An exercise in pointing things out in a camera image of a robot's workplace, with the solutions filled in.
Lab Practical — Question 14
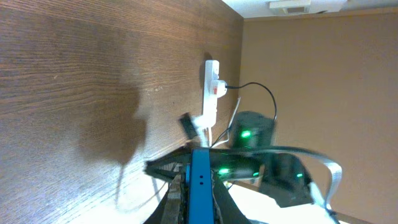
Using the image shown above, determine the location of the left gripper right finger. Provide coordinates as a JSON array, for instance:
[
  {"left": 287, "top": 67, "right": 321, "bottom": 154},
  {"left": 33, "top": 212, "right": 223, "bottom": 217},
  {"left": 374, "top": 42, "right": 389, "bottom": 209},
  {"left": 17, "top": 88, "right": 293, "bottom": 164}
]
[{"left": 212, "top": 175, "right": 251, "bottom": 224}]

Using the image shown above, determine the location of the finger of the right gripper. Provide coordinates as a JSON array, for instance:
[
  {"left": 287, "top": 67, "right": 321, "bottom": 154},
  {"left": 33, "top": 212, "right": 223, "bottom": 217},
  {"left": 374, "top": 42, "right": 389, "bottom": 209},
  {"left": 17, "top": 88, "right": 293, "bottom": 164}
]
[{"left": 179, "top": 113, "right": 198, "bottom": 140}]

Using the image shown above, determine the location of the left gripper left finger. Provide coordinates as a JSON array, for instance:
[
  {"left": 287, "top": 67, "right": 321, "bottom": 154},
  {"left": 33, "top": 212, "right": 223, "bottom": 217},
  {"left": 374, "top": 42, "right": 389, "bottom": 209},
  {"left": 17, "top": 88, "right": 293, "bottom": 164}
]
[{"left": 144, "top": 146, "right": 192, "bottom": 224}]

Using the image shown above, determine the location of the black USB charging cable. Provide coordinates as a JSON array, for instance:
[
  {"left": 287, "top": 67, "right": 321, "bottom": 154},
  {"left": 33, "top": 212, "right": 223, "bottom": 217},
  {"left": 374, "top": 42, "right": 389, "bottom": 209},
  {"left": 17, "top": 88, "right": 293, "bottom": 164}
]
[{"left": 210, "top": 82, "right": 278, "bottom": 149}]

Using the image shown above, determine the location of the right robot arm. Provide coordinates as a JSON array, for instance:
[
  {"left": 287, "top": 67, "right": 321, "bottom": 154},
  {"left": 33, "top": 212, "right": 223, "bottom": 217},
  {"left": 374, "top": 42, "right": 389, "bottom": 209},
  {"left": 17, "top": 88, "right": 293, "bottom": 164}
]
[{"left": 185, "top": 111, "right": 342, "bottom": 223}]

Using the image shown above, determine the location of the white power strip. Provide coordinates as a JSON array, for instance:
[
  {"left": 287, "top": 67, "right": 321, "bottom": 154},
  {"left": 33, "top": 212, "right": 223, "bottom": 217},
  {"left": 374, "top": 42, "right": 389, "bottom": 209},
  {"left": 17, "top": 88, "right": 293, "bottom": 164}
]
[{"left": 193, "top": 60, "right": 227, "bottom": 129}]

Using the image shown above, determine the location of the white ceiling light fixture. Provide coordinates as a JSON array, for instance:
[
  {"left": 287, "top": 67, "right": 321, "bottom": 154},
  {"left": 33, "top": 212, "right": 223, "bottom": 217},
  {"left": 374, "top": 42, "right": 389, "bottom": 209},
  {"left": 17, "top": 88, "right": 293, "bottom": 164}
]
[{"left": 269, "top": 0, "right": 311, "bottom": 16}]

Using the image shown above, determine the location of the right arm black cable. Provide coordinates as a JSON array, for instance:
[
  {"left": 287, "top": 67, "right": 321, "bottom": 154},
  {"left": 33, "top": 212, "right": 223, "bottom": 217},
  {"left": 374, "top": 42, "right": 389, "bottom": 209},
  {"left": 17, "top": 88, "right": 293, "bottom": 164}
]
[{"left": 211, "top": 145, "right": 343, "bottom": 218}]

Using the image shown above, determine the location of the white power strip cord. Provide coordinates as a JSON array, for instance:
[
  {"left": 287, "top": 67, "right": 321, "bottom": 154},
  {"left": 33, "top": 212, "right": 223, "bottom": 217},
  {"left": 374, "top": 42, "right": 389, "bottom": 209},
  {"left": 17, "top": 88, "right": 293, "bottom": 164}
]
[{"left": 201, "top": 96, "right": 242, "bottom": 149}]

